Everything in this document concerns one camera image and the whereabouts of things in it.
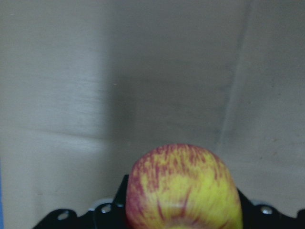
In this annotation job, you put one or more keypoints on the yellow-red striped apple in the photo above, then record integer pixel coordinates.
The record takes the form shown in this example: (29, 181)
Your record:
(181, 186)

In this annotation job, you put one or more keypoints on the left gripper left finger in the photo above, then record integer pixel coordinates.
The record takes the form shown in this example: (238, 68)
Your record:
(109, 215)

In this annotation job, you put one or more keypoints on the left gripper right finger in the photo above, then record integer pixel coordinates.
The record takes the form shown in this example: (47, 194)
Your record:
(264, 216)

